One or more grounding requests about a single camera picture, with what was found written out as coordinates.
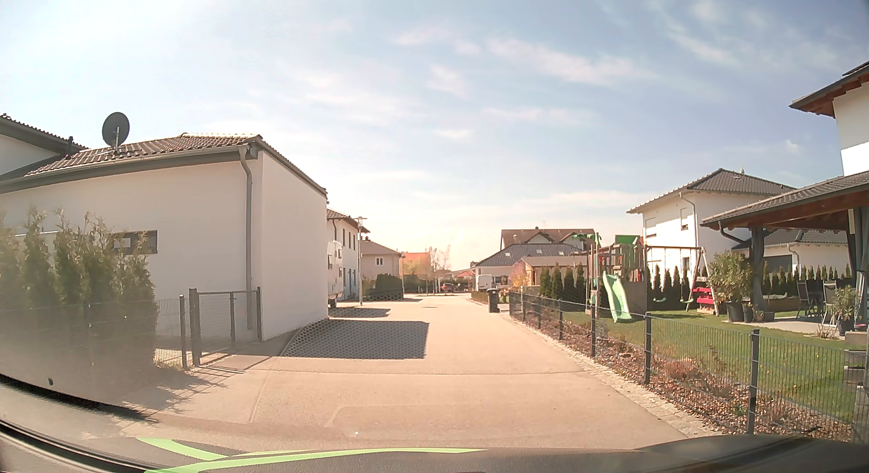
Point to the orange house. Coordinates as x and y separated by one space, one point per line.
415 262

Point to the beige house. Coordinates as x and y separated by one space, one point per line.
379 259

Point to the dark green hedge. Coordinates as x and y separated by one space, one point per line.
388 284

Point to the white house with brown roof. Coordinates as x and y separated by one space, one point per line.
347 256

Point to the dark waste bin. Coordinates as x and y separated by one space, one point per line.
493 300

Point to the house with grey roof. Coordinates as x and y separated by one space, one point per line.
523 259

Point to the white camper van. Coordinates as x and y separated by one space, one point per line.
335 269

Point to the grass paver parking strip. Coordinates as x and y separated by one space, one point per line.
360 338

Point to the grey asphalt road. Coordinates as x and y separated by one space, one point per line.
434 364

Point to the row of small conifers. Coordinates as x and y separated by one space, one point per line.
562 283

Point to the wooden play tower with slide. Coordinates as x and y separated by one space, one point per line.
621 276

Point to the car's own bonnet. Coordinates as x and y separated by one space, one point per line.
434 459

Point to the white building with tiled roof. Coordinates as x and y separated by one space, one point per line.
197 222

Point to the white house with dark roof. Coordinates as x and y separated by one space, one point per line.
686 222

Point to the mulch bed strip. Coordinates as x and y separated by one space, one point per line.
679 381

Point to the potted bush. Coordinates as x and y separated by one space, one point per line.
732 283

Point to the row of conifer bushes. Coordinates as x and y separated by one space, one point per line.
68 290

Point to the green lawn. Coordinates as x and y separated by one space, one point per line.
781 364

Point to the garden chair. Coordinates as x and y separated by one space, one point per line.
805 298

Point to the white house with wooden carport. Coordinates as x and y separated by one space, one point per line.
835 201

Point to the lamp post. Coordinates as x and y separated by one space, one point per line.
360 262

